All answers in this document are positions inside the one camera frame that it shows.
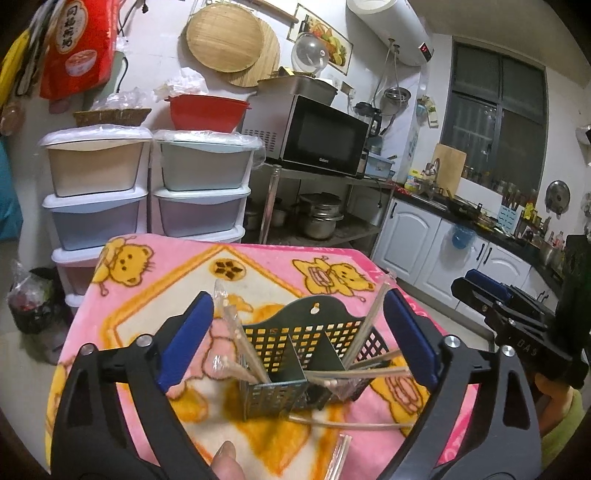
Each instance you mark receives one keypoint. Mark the glass pot lid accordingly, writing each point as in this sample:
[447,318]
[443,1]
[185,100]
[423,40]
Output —
[310,53]

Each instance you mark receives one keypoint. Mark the green perforated utensil holder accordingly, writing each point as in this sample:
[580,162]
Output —
[272,341]

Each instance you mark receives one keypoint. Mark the wicker basket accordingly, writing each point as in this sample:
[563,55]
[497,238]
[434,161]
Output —
[111,117]

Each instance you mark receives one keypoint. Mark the purple plastic storage drawer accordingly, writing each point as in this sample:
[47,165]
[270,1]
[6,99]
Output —
[198,214]

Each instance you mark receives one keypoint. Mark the light blue knife block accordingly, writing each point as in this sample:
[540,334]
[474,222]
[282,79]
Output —
[510,216]

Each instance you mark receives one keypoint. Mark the metal tray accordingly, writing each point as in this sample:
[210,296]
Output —
[295,90]

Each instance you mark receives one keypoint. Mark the green plastic storage drawer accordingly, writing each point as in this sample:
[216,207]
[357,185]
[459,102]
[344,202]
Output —
[203,166]

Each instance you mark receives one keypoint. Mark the white plastic storage drawer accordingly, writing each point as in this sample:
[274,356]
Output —
[217,235]

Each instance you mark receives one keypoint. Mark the blue plastic storage drawer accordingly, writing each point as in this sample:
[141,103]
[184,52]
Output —
[97,224]

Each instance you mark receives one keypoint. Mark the black microwave oven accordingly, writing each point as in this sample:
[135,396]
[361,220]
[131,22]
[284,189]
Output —
[318,138]

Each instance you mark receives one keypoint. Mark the pink printed blanket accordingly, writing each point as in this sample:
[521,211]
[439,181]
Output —
[277,281]

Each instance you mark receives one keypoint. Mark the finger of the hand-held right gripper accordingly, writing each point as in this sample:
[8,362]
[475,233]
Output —
[519,308]
[485,279]

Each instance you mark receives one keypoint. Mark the person's right forearm green sleeve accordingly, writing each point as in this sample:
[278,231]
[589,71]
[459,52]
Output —
[565,417]

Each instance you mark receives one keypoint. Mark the faucet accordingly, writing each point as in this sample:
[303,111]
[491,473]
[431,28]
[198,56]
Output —
[431,170]

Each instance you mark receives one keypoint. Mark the white kitchen cabinet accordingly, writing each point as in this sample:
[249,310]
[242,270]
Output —
[415,244]

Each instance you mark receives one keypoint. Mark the food wall poster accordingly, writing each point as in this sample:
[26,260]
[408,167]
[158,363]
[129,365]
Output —
[334,44]

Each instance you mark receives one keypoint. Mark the pink plastic storage drawer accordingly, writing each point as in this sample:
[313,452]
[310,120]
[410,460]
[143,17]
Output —
[76,272]

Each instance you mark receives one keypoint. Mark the metal kitchen rack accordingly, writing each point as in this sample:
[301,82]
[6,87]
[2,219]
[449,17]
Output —
[355,228]

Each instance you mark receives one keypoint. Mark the hanging steel pot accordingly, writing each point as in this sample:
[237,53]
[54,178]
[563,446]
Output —
[396,99]

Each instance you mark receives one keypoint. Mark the light blue box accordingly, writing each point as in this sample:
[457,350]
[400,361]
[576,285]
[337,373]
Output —
[381,167]

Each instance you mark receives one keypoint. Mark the steel pot lid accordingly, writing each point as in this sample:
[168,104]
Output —
[557,198]

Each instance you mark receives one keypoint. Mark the beige plastic storage drawer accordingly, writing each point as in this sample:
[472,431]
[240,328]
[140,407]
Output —
[92,166]

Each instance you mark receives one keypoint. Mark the frying pan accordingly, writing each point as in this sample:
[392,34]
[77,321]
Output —
[464,207]

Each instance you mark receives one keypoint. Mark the white water heater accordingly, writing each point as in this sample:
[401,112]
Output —
[388,27]

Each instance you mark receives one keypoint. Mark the row of seasoning bottles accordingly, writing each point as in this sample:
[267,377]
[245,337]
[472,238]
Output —
[503,182]

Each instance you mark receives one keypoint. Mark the person's left hand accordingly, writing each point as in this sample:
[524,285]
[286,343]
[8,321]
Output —
[227,464]

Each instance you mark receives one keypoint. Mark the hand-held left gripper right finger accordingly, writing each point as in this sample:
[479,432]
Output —
[411,337]

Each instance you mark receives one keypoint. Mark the wooden cutting board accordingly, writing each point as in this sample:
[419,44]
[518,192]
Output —
[450,168]

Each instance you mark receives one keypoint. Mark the round bamboo tray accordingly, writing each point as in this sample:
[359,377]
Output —
[221,39]
[270,55]

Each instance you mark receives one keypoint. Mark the red plastic basin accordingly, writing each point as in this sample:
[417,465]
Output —
[207,113]

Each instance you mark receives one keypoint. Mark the dark plastic bag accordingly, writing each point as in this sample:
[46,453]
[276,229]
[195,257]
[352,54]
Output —
[32,309]

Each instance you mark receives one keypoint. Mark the red bag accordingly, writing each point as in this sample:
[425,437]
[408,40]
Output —
[78,50]

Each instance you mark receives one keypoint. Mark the blender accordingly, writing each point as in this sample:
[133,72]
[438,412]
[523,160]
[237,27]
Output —
[368,120]

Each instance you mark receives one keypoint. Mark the wooden rod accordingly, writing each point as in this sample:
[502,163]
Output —
[277,10]

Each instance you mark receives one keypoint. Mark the clear plastic bag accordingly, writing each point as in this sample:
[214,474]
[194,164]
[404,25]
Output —
[182,83]
[117,100]

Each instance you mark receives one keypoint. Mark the clear chopsticks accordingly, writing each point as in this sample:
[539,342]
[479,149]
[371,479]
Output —
[341,454]
[374,314]
[231,323]
[334,387]

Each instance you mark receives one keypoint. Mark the small blue hanging bag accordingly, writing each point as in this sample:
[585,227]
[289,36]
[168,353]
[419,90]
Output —
[461,237]

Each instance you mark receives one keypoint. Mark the window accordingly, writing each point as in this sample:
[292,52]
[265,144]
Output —
[494,115]

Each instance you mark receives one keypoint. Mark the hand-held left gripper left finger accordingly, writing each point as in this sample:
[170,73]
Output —
[184,341]

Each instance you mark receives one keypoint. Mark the yellow hanging cloth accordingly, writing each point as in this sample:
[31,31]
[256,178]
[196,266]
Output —
[11,64]

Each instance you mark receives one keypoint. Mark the stacked steel pots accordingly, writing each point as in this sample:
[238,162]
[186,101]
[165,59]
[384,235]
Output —
[321,217]

